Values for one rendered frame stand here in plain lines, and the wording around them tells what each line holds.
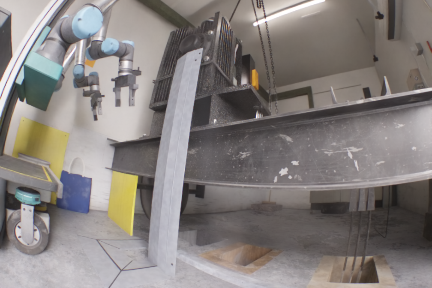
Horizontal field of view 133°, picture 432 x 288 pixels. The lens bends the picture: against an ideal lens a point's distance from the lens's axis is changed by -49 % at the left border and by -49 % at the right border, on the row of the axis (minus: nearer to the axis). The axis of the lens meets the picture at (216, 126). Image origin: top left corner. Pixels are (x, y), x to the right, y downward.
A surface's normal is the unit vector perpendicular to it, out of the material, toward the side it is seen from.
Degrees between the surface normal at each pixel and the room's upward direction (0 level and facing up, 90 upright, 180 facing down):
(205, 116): 90
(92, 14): 97
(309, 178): 90
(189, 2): 180
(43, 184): 90
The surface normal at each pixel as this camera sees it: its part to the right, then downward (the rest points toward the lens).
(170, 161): -0.45, -0.32
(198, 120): 0.76, -0.13
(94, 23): 0.96, 0.15
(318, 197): -0.64, -0.29
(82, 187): 0.57, -0.26
